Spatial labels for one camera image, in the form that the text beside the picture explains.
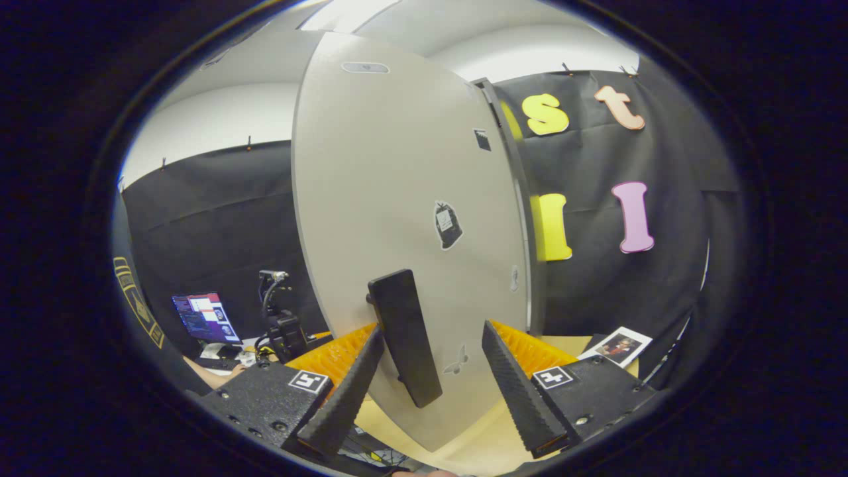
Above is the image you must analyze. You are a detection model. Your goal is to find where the black backdrop cloth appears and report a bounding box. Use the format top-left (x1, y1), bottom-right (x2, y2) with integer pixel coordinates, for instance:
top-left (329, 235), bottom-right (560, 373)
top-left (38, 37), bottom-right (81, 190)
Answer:
top-left (119, 60), bottom-right (743, 392)

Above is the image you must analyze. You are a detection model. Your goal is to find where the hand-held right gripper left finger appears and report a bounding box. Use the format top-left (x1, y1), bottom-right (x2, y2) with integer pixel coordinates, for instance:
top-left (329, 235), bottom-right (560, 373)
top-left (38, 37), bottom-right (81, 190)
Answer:
top-left (199, 323), bottom-right (386, 459)

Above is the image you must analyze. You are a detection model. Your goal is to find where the open laptop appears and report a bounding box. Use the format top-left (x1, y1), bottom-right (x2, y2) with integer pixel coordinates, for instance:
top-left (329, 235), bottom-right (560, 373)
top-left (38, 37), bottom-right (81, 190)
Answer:
top-left (171, 292), bottom-right (246, 370)

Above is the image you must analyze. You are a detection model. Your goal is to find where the black cabinet door handle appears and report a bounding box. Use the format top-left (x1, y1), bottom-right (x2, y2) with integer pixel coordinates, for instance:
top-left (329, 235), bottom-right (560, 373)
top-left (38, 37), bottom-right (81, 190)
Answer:
top-left (366, 268), bottom-right (443, 409)

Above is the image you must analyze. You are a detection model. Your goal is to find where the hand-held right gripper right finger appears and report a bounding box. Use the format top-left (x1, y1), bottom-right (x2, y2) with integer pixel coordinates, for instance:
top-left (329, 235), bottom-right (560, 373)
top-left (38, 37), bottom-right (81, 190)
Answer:
top-left (482, 320), bottom-right (657, 459)

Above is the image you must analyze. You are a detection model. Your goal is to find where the grey cabinet door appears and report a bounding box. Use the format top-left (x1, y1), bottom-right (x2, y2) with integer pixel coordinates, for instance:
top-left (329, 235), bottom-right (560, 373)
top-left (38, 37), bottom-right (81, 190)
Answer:
top-left (291, 32), bottom-right (534, 452)

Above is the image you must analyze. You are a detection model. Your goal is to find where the white photo card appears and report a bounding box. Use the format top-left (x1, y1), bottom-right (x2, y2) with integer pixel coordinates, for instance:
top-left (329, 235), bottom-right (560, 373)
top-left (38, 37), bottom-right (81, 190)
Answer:
top-left (578, 326), bottom-right (653, 368)

